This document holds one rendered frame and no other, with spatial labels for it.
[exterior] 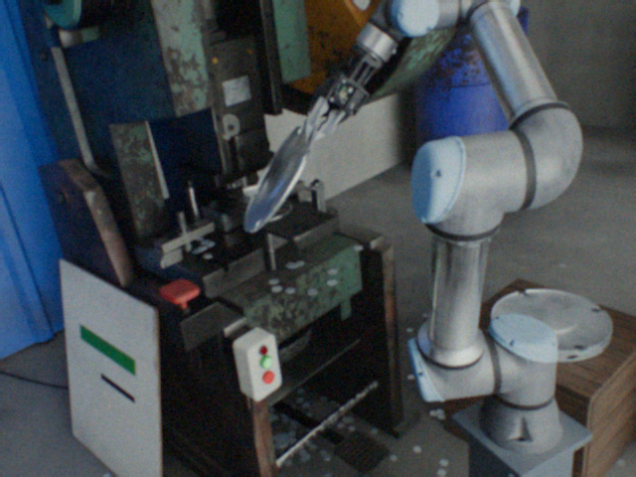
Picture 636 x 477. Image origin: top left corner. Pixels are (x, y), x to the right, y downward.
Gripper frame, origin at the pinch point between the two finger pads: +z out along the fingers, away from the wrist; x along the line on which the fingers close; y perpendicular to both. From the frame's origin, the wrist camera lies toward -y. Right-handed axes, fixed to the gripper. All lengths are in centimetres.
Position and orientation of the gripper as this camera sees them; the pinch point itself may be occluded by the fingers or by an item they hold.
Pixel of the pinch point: (311, 133)
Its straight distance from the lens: 133.9
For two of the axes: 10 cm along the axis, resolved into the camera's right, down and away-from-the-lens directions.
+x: 8.2, 4.7, 3.3
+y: 1.2, 4.2, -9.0
